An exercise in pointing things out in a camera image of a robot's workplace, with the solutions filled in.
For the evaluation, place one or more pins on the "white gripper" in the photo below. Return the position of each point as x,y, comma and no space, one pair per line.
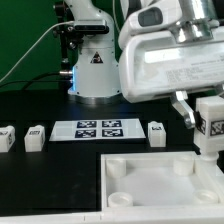
154,66

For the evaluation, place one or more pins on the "white square tabletop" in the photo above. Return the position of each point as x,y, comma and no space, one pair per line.
159,180

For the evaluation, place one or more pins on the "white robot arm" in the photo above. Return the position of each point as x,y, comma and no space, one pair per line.
97,69

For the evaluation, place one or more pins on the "white marker tag sheet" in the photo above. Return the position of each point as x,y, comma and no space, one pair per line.
84,130

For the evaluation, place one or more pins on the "white obstacle fence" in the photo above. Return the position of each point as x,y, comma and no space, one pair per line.
197,214

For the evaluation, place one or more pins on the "black camera on stand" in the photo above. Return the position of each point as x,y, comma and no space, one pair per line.
77,19

